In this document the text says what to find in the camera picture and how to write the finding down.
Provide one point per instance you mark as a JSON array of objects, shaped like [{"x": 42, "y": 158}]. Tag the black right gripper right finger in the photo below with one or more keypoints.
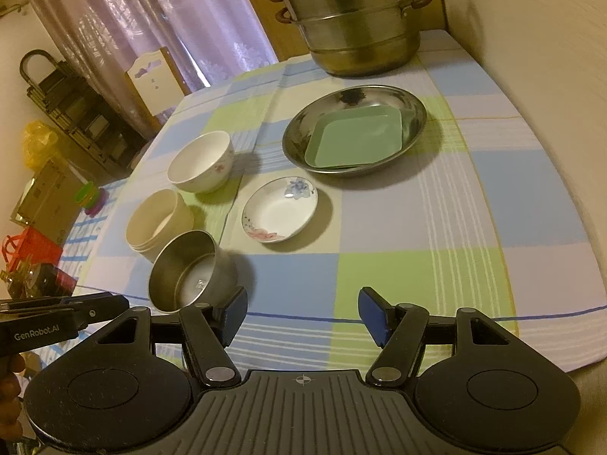
[{"x": 399, "y": 331}]

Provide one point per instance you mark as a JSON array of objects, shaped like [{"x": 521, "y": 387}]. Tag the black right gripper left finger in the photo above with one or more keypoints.
[{"x": 207, "y": 331}]

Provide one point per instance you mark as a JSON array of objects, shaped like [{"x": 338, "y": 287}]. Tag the small stainless steel bowl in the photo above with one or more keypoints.
[{"x": 191, "y": 269}]

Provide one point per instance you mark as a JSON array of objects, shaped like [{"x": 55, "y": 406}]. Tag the white floral saucer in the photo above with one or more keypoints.
[{"x": 279, "y": 209}]

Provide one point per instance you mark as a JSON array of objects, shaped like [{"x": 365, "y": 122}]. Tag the white floral ceramic bowl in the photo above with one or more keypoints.
[{"x": 204, "y": 164}]

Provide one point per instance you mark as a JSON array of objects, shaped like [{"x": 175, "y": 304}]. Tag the green square plastic plate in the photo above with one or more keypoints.
[{"x": 354, "y": 137}]

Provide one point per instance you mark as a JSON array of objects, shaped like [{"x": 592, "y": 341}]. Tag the large stainless steel plate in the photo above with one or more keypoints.
[{"x": 298, "y": 133}]

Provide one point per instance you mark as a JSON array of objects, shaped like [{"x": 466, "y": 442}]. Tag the left hand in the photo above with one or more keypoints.
[{"x": 11, "y": 430}]

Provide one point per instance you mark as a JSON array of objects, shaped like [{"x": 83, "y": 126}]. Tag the dark jar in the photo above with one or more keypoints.
[{"x": 38, "y": 280}]

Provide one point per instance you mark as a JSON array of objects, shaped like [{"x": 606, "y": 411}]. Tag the red basket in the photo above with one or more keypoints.
[{"x": 29, "y": 244}]

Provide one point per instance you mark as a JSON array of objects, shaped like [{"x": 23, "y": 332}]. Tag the cardboard box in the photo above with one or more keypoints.
[{"x": 48, "y": 203}]

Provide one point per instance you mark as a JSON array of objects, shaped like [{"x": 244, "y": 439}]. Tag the checkered pastel tablecloth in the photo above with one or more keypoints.
[{"x": 474, "y": 215}]

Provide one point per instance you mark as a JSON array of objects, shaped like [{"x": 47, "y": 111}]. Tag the colourful stacked plastic cups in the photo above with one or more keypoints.
[{"x": 91, "y": 198}]

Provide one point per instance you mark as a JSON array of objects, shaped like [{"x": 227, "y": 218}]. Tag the yellow plastic bag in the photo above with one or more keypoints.
[{"x": 39, "y": 143}]

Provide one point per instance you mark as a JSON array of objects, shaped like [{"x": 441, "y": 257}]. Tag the dark metal rack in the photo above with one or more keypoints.
[{"x": 83, "y": 114}]

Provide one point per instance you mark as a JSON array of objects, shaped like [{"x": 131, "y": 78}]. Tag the white wooden chair back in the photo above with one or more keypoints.
[{"x": 158, "y": 81}]

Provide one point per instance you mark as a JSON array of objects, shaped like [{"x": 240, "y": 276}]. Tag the stainless steel steamer pot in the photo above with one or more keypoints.
[{"x": 354, "y": 38}]

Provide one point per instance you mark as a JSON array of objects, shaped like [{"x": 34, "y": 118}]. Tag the purple lace curtain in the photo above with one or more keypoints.
[{"x": 210, "y": 41}]

